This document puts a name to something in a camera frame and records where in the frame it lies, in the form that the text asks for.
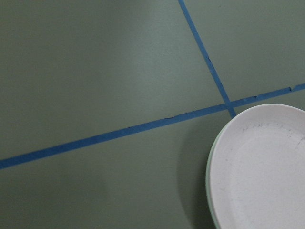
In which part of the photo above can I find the pink plate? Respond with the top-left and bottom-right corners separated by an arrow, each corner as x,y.
210,104 -> 305,229

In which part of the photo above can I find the cream plate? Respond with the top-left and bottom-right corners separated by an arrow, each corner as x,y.
205,136 -> 221,229

